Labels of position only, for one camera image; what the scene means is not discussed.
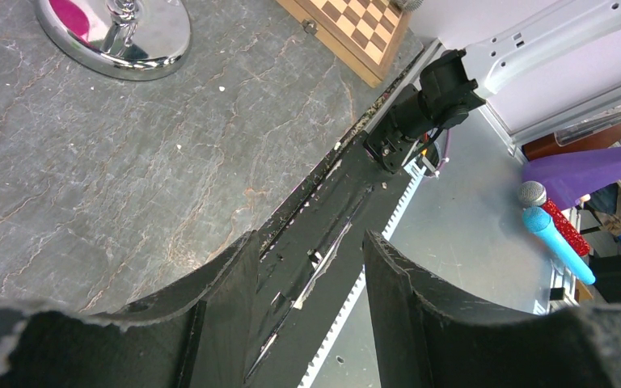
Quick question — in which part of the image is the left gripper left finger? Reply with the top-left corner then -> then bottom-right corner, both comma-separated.
0,231 -> 259,387

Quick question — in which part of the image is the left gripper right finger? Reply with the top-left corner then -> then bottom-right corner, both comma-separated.
362,231 -> 621,387

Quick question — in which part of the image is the chrome wine glass rack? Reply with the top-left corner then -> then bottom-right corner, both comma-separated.
34,0 -> 192,82

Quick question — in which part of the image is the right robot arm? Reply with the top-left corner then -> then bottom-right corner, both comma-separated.
364,1 -> 621,174

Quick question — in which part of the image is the teal ball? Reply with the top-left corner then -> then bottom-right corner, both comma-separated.
522,206 -> 596,285

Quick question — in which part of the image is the grey microphone head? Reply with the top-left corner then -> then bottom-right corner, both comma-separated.
517,180 -> 592,257

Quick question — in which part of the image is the purple wedge object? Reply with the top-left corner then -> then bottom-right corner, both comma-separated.
522,146 -> 621,210

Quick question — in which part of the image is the wooden chessboard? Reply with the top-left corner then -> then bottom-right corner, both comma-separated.
277,0 -> 411,88

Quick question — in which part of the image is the black bar on chessboard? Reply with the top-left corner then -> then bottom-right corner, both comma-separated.
391,0 -> 424,13

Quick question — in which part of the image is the white slotted cable duct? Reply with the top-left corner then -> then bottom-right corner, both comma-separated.
297,160 -> 429,388

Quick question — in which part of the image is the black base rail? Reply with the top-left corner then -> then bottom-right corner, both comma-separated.
243,40 -> 444,387

